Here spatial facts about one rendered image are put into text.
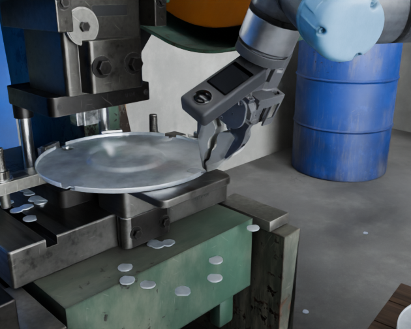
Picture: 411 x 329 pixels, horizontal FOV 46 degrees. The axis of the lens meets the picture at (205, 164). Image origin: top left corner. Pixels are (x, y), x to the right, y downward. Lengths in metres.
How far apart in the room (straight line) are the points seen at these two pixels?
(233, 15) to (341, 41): 0.56
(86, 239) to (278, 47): 0.41
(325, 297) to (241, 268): 0.96
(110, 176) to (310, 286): 1.30
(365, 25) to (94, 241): 0.52
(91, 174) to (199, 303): 0.30
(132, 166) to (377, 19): 0.42
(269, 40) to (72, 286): 0.44
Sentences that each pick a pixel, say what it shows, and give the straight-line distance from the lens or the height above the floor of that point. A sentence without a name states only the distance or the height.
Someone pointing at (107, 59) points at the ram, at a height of 0.95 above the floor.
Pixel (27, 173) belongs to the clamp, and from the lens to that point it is 0.87.
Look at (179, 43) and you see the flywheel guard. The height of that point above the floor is 0.93.
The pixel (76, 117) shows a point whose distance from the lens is 0.88.
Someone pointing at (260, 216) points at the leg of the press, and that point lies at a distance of 0.94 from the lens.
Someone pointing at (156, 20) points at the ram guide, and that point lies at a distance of 0.83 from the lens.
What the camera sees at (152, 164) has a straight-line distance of 0.78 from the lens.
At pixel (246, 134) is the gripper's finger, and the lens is 0.68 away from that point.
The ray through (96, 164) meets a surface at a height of 0.79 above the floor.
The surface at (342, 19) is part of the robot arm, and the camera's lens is 0.50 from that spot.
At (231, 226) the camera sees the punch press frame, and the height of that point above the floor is 0.64.
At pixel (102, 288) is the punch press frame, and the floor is 0.64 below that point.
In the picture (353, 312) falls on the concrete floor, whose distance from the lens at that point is 1.83.
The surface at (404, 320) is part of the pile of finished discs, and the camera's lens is 1.16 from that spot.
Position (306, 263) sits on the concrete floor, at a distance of 2.07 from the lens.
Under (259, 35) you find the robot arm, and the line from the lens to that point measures 0.63.
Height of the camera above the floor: 1.05
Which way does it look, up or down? 20 degrees down
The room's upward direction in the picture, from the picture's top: straight up
